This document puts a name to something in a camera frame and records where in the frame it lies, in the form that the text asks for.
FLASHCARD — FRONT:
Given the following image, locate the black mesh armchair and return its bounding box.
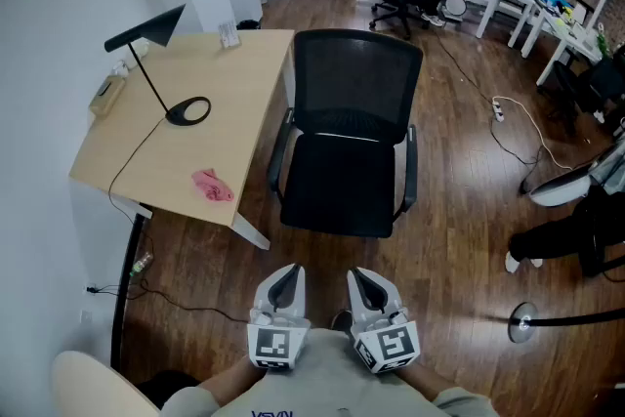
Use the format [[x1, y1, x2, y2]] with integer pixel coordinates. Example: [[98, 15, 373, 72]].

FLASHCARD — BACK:
[[267, 28, 424, 239]]

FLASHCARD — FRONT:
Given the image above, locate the black lamp cable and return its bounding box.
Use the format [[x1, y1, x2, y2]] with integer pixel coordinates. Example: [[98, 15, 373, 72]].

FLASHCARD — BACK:
[[107, 115, 170, 226]]

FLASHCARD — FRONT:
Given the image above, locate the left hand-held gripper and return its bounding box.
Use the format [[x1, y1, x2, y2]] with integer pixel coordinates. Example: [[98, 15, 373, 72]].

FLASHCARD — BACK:
[[246, 263, 313, 373]]

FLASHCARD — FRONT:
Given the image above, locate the small clear sign holder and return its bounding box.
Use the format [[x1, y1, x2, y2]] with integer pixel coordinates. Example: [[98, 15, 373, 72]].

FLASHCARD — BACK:
[[217, 21, 242, 50]]

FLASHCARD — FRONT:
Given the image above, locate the white round fan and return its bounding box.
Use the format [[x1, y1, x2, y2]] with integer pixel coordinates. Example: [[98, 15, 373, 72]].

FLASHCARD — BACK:
[[442, 0, 469, 21]]

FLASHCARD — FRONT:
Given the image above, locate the light wooden desk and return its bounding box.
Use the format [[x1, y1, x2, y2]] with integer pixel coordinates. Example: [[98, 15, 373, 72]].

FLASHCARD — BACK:
[[67, 28, 297, 251]]

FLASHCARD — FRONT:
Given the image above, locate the white lumpy desk item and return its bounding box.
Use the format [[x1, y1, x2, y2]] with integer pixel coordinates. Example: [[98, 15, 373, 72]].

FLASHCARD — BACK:
[[114, 38, 150, 77]]

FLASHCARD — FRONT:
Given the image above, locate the person's dark shoe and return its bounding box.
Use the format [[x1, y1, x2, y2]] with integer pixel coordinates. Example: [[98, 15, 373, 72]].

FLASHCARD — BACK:
[[331, 310, 354, 333]]

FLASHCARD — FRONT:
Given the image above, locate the person's right forearm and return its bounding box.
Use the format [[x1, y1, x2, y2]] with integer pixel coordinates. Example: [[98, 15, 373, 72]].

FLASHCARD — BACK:
[[395, 363, 458, 404]]

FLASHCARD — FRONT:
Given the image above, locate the white handheld device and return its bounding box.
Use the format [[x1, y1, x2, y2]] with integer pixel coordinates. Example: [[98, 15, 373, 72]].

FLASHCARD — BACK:
[[520, 160, 595, 209]]

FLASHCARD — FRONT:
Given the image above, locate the white floor cable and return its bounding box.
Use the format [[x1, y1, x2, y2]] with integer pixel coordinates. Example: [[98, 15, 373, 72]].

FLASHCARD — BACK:
[[495, 95, 573, 171]]

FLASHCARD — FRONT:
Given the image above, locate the black desk lamp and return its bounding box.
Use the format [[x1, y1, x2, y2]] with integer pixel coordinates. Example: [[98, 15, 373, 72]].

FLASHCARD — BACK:
[[104, 3, 212, 127]]

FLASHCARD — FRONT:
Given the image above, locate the pink cloth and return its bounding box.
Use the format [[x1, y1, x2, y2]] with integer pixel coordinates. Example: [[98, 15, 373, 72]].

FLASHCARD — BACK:
[[190, 168, 235, 202]]

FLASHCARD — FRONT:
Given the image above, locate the person's grey shirt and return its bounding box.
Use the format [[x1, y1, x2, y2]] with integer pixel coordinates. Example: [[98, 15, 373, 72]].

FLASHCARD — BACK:
[[160, 326, 499, 417]]

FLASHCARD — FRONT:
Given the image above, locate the thin black floor cable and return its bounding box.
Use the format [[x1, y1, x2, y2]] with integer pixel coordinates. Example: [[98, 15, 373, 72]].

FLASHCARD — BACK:
[[86, 253, 250, 323]]

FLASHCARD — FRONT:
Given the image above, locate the long black floor cable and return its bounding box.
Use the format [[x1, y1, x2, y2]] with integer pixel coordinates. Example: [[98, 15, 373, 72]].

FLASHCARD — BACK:
[[433, 29, 556, 166]]

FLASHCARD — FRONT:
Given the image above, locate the clear plastic bottle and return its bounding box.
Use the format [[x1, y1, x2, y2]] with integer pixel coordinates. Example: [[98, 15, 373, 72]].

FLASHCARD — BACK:
[[131, 251, 155, 274]]

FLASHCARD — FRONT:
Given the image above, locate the wooden tissue box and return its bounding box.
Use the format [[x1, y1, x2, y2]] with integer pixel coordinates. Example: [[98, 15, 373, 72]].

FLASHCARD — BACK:
[[87, 76, 127, 116]]

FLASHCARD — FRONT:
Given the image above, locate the person's left forearm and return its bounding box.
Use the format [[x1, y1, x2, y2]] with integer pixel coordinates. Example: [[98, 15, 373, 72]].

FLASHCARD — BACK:
[[199, 355, 268, 406]]

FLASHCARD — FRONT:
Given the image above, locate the black stanchion with metal base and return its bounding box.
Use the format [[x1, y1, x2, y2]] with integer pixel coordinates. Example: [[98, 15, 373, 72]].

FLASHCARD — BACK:
[[507, 301, 625, 346]]

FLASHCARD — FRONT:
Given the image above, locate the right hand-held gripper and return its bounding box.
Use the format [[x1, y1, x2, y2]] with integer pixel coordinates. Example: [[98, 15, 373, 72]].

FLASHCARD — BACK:
[[346, 268, 423, 375]]

